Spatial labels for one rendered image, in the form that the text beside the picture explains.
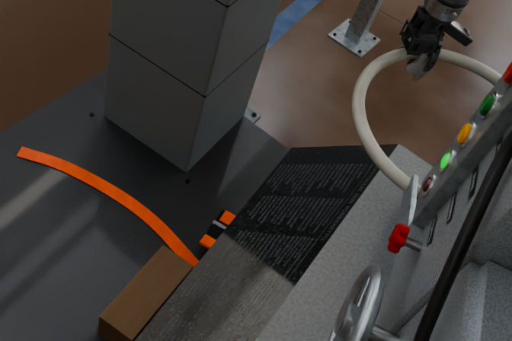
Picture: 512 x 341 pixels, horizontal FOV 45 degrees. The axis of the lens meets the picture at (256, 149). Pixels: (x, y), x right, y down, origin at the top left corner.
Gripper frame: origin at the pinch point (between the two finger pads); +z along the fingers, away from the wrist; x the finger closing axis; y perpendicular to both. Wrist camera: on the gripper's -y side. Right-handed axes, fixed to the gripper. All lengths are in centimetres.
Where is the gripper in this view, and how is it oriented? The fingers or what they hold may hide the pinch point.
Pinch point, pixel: (415, 68)
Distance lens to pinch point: 168.6
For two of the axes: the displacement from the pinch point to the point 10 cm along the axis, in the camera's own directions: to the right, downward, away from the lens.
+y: -9.7, 0.0, -2.4
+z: -2.0, 5.8, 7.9
